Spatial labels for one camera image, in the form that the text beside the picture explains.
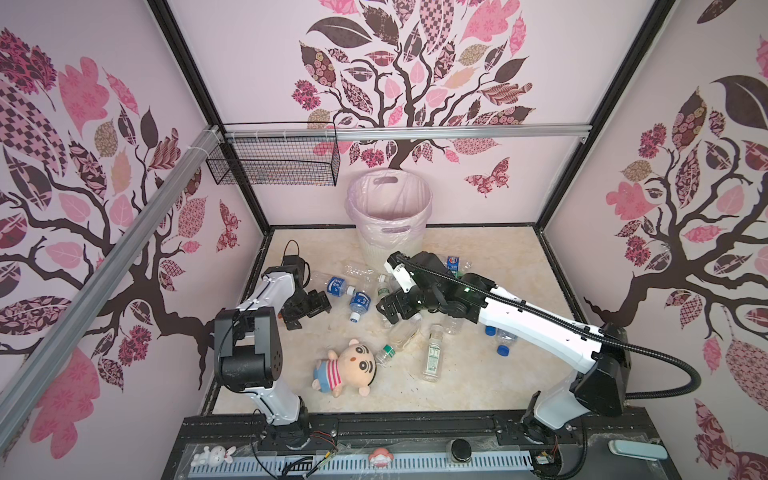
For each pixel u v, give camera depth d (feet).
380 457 2.16
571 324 1.47
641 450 2.29
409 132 3.13
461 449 2.07
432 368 2.60
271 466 2.29
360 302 3.02
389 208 3.56
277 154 3.11
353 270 3.40
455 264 3.39
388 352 2.74
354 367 2.53
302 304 2.50
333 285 3.13
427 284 1.85
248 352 1.54
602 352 1.38
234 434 2.45
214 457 2.24
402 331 2.94
